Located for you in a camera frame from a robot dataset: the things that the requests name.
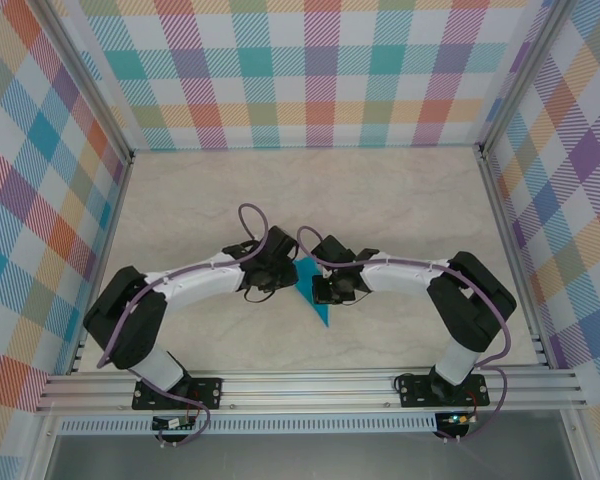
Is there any blue square paper sheet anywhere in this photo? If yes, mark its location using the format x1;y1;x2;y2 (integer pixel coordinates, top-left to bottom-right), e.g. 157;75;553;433
293;258;334;329

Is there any small black circuit board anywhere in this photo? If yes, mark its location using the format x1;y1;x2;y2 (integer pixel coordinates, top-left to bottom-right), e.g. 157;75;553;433
151;416;197;432

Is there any aluminium mounting rail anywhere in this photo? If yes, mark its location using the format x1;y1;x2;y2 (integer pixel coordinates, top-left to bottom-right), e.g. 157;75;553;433
34;368;589;414

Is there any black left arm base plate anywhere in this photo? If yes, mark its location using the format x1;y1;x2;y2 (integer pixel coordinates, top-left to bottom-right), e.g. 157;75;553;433
132;377;224;410

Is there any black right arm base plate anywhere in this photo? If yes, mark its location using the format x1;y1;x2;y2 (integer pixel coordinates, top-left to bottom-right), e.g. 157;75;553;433
397;374;491;409

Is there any slotted grey cable duct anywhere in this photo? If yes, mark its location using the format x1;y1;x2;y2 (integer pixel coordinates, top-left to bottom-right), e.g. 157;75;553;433
57;415;440;436

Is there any aluminium side frame rail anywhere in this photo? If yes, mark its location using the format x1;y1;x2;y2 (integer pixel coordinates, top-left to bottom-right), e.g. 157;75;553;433
477;149;556;374
67;155;134;376

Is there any aluminium upright frame post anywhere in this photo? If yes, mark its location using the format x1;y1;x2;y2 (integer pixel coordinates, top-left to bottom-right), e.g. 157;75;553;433
27;0;135;165
477;0;574;159

